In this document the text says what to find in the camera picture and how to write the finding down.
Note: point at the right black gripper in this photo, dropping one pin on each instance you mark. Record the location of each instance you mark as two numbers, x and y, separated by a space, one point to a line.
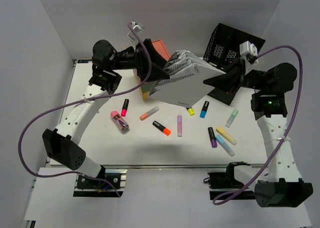
230 79

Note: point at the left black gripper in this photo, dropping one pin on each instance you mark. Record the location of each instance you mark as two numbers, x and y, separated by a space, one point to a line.
157 72

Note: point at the coral top drawer box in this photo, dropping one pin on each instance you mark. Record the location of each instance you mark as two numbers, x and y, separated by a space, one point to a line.
162 50

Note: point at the white printed paper booklet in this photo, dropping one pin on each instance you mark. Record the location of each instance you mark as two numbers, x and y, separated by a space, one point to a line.
185 85

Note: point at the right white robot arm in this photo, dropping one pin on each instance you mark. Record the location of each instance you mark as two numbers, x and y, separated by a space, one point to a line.
278 183

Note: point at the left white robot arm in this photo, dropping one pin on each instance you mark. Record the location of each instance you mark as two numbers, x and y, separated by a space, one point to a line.
62 143

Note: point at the green middle drawer box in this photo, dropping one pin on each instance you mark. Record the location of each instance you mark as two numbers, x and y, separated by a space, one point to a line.
146 87

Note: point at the yellow bottom drawer box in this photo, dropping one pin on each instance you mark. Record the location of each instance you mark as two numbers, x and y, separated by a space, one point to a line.
138 81

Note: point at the pastel green highlighter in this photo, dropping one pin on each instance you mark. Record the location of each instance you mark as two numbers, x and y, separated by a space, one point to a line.
232 118

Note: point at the black three-slot file holder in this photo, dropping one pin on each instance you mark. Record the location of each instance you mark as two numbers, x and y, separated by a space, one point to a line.
222 49

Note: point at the orange grey highlighter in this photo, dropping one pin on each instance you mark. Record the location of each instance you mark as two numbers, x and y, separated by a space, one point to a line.
149 113

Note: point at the black blue highlighter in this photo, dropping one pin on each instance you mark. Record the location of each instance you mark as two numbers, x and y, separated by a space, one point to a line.
204 109

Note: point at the black yellow highlighter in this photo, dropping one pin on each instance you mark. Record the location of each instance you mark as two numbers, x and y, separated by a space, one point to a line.
190 110

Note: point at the pastel purple highlighter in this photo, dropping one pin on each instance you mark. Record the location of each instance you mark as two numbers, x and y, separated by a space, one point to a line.
179 126

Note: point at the pink black highlighter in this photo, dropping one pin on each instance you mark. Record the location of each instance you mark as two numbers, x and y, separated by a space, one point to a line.
124 108

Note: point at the pastel yellow highlighter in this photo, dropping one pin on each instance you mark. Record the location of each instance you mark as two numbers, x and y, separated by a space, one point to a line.
227 136

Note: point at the black purple highlighter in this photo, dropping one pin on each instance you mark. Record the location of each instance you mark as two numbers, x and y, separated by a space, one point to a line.
212 137

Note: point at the black orange highlighter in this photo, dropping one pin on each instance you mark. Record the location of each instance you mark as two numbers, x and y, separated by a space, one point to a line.
161 128

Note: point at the clear pink-capped pen case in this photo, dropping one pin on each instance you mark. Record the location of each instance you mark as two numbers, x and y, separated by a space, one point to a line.
119 121

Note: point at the pastel blue highlighter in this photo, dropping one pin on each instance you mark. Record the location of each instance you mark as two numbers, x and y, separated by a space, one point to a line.
225 146

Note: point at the black label sticker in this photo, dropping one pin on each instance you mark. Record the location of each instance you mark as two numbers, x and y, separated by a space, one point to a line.
84 61

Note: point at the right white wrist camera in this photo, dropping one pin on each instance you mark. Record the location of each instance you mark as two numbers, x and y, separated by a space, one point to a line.
248 52

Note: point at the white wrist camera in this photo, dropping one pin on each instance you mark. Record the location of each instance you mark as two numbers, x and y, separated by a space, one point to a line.
248 52
138 29

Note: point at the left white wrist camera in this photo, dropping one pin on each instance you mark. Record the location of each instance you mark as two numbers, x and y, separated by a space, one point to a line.
138 29

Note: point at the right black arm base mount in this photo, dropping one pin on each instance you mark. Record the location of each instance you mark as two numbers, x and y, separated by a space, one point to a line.
223 181

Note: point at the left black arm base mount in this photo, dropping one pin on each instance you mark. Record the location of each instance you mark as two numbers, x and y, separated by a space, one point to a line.
85 187

